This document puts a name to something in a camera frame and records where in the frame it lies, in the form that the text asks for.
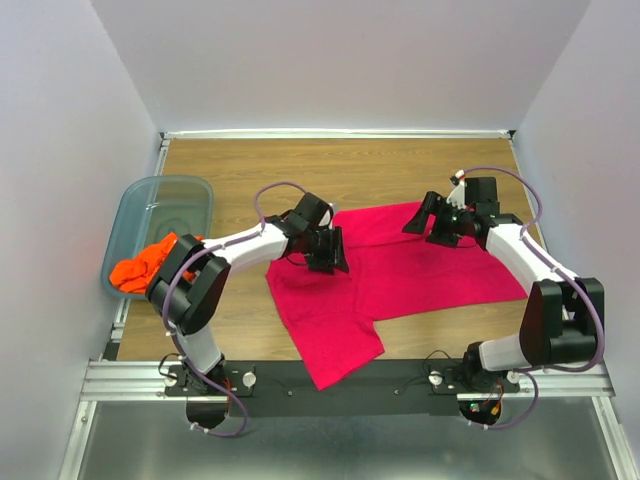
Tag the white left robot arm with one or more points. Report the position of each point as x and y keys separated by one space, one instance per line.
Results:
x=187 y=288

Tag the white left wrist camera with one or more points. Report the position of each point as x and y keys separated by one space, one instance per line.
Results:
x=327 y=218

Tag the orange t-shirt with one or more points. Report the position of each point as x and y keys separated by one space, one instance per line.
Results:
x=134 y=275

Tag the pink t-shirt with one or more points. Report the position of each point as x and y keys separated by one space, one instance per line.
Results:
x=330 y=318

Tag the clear plastic bin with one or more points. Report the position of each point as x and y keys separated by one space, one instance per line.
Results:
x=150 y=209

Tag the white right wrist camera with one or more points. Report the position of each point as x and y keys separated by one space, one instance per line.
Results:
x=457 y=196

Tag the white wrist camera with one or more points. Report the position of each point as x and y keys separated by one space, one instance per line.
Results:
x=327 y=218
x=457 y=196

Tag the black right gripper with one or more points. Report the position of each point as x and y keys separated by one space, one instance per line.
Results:
x=434 y=204

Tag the aluminium front frame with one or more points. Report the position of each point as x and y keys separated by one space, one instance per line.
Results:
x=391 y=420

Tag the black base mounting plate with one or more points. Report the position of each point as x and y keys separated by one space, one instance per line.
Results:
x=330 y=387

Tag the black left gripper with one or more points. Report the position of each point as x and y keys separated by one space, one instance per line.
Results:
x=334 y=257

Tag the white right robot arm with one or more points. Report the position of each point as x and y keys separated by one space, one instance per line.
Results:
x=563 y=323

